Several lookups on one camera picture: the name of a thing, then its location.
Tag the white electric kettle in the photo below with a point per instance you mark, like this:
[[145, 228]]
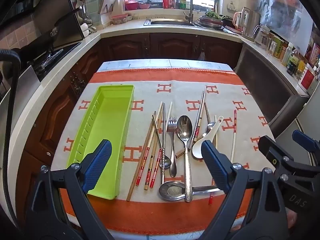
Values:
[[242, 20]]

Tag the row of condiment jars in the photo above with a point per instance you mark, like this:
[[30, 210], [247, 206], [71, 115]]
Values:
[[292, 60]]

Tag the clear plastic bags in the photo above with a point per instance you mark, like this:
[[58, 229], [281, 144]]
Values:
[[285, 10]]

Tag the black gas stove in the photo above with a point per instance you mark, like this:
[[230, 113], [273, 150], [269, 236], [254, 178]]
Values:
[[57, 57]]

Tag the steel kitchen sink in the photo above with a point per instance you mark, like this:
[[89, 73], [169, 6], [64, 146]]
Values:
[[170, 22]]

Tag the stack of white bowls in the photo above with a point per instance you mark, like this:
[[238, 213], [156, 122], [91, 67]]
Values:
[[85, 30]]

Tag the large steel spoon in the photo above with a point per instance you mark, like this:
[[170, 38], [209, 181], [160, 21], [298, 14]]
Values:
[[184, 130]]

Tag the white ceramic spoon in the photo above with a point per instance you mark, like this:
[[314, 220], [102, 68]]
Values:
[[198, 148]]

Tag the white wall socket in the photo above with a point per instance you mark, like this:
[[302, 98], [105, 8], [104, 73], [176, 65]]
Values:
[[232, 7]]

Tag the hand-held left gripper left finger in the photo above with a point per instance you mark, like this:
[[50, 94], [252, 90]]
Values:
[[98, 162]]

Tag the glass pitcher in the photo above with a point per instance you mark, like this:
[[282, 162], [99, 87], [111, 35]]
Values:
[[262, 37]]

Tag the orange and beige patterned blanket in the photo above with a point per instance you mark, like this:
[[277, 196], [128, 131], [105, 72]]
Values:
[[175, 95]]

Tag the green label bottle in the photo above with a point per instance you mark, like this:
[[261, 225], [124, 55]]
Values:
[[183, 4]]

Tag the green plastic utensil tray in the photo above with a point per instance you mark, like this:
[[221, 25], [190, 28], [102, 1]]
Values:
[[112, 120]]

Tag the grey steel appliance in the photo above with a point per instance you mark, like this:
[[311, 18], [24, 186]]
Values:
[[267, 85]]

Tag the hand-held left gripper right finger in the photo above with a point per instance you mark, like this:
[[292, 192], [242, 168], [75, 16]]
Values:
[[215, 165]]

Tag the steel fork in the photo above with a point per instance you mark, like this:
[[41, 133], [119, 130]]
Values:
[[173, 155]]

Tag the person's right hand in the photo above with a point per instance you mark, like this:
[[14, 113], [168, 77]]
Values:
[[291, 220]]

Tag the steel basin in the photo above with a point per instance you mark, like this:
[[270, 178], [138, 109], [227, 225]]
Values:
[[211, 23]]

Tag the wide steel soup spoon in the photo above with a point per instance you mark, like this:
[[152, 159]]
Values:
[[171, 191]]

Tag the clear container with red lid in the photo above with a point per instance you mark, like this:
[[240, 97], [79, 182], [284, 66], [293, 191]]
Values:
[[119, 20]]

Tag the cream chopstick with red stripes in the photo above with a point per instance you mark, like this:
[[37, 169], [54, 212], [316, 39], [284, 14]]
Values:
[[234, 135]]

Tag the white kitchen countertop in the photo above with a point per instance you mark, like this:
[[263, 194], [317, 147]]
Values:
[[120, 30]]

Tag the pink bowl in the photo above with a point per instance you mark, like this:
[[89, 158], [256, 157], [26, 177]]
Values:
[[145, 5]]

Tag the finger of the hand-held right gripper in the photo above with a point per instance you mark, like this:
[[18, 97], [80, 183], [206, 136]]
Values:
[[271, 152], [305, 140]]

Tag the steel faucet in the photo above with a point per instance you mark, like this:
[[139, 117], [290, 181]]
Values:
[[191, 5]]

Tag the brown wooden chopstick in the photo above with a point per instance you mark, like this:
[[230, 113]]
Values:
[[178, 154], [131, 192]]

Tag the red bowl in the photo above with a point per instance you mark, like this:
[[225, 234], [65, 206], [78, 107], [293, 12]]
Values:
[[131, 5]]

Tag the gold-topped steel chopstick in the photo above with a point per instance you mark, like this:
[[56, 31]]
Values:
[[155, 122]]

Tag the thin pale wooden chopstick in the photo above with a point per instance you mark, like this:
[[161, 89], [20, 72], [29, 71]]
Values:
[[216, 140]]

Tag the green vegetables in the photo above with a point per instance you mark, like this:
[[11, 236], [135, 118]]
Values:
[[212, 15]]

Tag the wooden cutting board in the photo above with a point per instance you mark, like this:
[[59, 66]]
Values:
[[107, 0]]

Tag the steel range hood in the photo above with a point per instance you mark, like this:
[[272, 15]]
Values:
[[67, 32]]

